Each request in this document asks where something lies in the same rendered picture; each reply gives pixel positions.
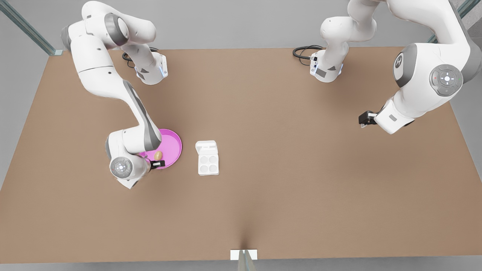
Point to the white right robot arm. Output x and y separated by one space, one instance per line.
98 71

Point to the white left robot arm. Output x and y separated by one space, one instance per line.
421 75

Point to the brown egg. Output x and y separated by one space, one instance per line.
158 155

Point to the white egg box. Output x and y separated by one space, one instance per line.
208 159

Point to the pink round plate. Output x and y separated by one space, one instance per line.
171 147

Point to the silver frame post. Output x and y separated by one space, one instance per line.
457 11
26 26
244 260

